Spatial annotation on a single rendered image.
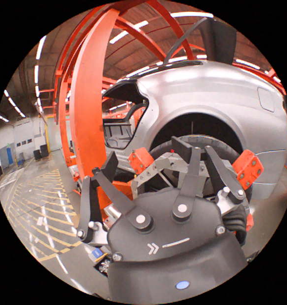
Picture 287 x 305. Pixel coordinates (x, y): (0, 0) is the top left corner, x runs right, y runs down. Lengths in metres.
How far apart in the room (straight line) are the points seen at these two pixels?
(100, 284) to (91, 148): 1.34
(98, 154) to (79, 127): 0.18
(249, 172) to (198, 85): 0.55
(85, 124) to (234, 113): 0.83
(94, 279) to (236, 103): 1.87
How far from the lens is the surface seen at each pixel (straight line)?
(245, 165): 0.30
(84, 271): 1.40
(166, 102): 0.68
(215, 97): 0.65
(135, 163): 0.37
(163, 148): 0.37
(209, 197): 0.46
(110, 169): 0.15
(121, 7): 1.82
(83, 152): 0.49
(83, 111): 0.50
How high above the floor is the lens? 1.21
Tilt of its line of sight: 15 degrees down
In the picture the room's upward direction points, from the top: 3 degrees counter-clockwise
